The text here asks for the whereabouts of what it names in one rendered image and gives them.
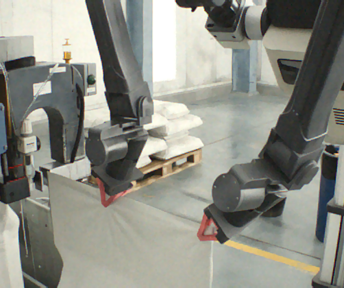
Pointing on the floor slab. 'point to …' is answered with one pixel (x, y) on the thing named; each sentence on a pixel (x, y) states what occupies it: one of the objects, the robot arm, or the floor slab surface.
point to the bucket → (275, 210)
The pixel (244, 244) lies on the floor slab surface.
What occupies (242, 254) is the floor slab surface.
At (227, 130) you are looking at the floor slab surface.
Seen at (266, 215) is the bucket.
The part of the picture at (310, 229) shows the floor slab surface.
